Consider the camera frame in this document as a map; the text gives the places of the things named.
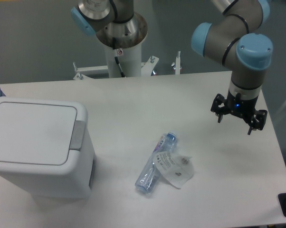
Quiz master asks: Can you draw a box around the black cable on pedestal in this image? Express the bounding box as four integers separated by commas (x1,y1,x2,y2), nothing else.
112,37,126,78

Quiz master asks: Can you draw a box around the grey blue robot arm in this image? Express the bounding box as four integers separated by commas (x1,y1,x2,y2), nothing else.
71,0,273,131

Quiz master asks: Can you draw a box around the white trash can lid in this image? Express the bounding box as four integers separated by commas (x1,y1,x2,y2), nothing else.
0,102,77,165

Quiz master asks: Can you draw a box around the white trash can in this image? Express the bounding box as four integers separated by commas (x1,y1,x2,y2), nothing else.
0,96,96,199

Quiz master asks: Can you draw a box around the clear plastic bag with screws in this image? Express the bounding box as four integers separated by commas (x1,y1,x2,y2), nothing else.
157,152,194,189

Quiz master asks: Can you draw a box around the clear plastic water bottle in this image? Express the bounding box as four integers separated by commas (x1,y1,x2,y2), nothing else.
135,132,177,194

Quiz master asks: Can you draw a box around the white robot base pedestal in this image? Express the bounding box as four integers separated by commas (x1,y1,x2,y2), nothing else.
73,42,159,80

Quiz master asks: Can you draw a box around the grey trash can push button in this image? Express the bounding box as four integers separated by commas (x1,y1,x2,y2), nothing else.
69,121,86,151

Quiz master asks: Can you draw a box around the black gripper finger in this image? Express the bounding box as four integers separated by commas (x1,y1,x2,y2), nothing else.
210,94,227,123
248,110,268,135

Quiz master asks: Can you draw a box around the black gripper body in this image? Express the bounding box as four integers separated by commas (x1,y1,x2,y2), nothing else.
226,81,261,124

